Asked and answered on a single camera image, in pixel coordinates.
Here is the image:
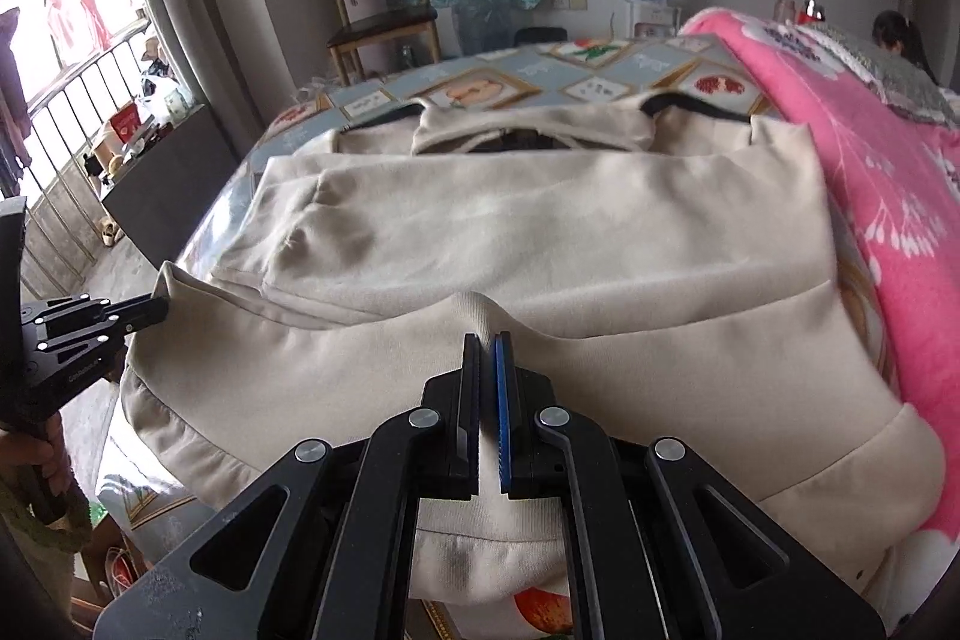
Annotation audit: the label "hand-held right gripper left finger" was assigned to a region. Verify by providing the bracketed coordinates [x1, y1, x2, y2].
[94, 332, 481, 640]

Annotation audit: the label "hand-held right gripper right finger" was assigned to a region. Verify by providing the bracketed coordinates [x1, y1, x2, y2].
[491, 331, 886, 640]

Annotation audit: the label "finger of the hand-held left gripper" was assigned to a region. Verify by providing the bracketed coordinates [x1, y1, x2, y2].
[105, 293, 170, 339]

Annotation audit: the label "cream zip jacket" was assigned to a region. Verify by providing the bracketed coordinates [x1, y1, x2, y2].
[120, 92, 946, 611]

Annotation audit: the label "red hanging clothes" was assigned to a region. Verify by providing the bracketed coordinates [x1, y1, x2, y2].
[45, 0, 113, 56]

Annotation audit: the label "person's left hand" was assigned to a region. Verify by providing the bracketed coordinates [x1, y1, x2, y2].
[0, 419, 74, 525]

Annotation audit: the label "grey cabinet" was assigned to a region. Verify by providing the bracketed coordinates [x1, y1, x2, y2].
[101, 104, 241, 296]

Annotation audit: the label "green fluffy garment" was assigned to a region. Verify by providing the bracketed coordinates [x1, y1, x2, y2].
[0, 479, 95, 560]

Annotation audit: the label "metal window railing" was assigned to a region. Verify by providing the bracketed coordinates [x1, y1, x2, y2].
[0, 10, 151, 304]

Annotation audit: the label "white printed plastic bag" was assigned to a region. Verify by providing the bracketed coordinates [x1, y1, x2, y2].
[139, 74, 196, 120]

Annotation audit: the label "wooden chair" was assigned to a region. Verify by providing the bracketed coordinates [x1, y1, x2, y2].
[321, 0, 443, 86]

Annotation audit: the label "fruit print tablecloth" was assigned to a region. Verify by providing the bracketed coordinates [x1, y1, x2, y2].
[94, 32, 901, 640]

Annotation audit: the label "empty clear water jug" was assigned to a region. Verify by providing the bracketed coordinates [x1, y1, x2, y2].
[454, 0, 515, 58]

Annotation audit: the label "white water dispenser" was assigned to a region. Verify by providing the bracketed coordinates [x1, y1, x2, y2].
[628, 0, 683, 41]

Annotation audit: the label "pink floral blanket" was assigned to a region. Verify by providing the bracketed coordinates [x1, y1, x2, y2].
[675, 6, 960, 596]

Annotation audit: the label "grey lace cloth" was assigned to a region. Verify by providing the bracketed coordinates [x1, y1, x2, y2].
[814, 21, 960, 127]

